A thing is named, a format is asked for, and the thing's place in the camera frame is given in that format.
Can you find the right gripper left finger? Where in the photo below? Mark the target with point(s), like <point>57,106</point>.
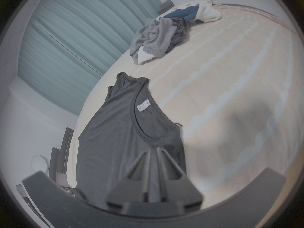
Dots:
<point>133,189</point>

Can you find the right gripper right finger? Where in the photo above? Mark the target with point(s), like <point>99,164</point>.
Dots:
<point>175,189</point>

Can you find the black T-shirt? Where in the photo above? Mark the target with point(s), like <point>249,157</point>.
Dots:
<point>114,127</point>

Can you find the pile of clothes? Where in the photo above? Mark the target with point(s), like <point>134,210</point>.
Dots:
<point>154,37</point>

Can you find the black chest of drawers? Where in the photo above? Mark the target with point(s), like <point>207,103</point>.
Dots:
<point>67,151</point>

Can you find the black dressing table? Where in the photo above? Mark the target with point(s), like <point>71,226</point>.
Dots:
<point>54,160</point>

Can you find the round white-framed mirror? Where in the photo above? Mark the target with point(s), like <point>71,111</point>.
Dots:
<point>39,164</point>

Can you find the bed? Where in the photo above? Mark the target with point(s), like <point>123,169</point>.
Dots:
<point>225,68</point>

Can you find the blue-green curtain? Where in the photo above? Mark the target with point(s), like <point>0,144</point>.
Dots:
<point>78,44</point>

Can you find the grey bedside table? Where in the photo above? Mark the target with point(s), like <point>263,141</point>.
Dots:
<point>165,6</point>

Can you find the white printed pillow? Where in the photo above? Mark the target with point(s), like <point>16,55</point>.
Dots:
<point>190,3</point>

